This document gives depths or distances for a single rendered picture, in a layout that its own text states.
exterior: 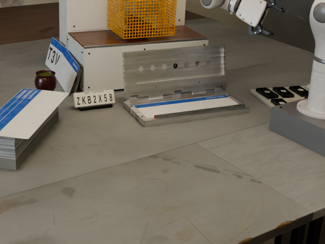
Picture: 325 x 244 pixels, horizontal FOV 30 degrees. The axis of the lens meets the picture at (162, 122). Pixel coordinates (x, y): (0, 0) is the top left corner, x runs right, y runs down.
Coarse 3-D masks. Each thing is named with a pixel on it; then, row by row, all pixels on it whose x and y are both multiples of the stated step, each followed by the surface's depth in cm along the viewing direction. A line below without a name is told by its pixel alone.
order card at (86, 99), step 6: (102, 90) 231; (108, 90) 232; (78, 96) 227; (84, 96) 228; (90, 96) 229; (96, 96) 230; (102, 96) 231; (108, 96) 232; (114, 96) 232; (78, 102) 227; (84, 102) 228; (90, 102) 229; (96, 102) 230; (102, 102) 230; (108, 102) 231; (114, 102) 232
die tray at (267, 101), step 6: (252, 90) 255; (288, 90) 257; (258, 96) 249; (264, 96) 249; (294, 96) 251; (300, 96) 251; (306, 96) 251; (264, 102) 244; (270, 102) 243; (288, 102) 244
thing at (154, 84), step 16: (176, 48) 235; (192, 48) 238; (208, 48) 242; (224, 48) 244; (128, 64) 228; (144, 64) 232; (160, 64) 234; (192, 64) 240; (224, 64) 245; (128, 80) 229; (144, 80) 233; (160, 80) 235; (176, 80) 237; (192, 80) 240; (208, 80) 243; (224, 80) 246; (128, 96) 230; (144, 96) 232; (160, 96) 235
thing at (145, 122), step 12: (168, 96) 238; (180, 96) 239; (192, 96) 241; (204, 96) 242; (228, 96) 244; (132, 108) 225; (228, 108) 231; (240, 108) 231; (144, 120) 216; (156, 120) 217; (168, 120) 219; (180, 120) 222; (192, 120) 224
